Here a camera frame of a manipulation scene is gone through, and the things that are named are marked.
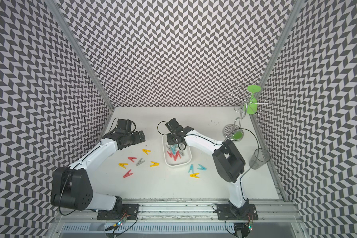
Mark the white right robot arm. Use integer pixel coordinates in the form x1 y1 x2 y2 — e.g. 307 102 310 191
165 118 250 217

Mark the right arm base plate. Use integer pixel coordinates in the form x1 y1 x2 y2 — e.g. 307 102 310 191
213 203 258 221

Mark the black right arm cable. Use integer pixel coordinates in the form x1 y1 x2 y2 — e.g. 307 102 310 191
223 127 259 191

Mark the aluminium front rail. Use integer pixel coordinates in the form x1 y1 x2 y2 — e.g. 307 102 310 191
52 198 302 224

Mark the white plastic storage box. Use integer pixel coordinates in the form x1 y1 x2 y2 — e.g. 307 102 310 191
162 135 192 168

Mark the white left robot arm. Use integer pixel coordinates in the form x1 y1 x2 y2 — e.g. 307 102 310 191
50 119 145 211

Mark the chrome green jewelry stand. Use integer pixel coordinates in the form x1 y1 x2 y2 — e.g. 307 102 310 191
222 85 274 141

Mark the teal clothespin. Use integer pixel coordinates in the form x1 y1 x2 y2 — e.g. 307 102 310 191
188 164 195 175
170 145 179 155
197 164 207 171

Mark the red clothespin group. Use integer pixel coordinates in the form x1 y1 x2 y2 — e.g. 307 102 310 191
167 151 174 158

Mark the yellow clothespin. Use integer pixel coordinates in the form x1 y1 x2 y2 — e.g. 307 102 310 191
150 161 160 167
189 173 200 179
142 149 151 155
118 163 128 169

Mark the clear drinking glass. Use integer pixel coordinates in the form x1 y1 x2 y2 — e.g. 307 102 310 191
249 148 271 170

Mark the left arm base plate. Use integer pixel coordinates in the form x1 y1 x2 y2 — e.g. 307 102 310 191
96 204 140 221

